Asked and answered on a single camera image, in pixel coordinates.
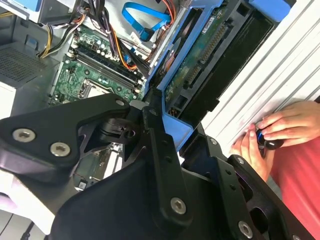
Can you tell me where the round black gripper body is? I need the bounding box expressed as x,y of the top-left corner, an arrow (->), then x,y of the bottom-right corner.
48,159 -> 239,240

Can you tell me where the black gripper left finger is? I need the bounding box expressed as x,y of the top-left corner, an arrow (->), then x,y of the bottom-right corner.
0,87 -> 194,231

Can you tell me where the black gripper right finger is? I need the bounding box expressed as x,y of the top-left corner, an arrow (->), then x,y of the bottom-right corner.
179,124 -> 316,240

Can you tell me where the round black tool blue ring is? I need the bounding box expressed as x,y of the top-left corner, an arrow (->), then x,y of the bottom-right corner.
254,126 -> 286,152

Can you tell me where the hard disk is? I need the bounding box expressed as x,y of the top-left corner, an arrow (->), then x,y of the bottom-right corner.
144,0 -> 297,153

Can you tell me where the blue data wire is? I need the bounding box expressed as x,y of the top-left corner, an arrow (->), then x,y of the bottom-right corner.
120,1 -> 171,43

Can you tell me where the person's left hand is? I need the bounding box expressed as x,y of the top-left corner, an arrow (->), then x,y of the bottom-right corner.
229,124 -> 274,182

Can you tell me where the person's right hand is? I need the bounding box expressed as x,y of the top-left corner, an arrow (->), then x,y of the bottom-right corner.
257,99 -> 320,146

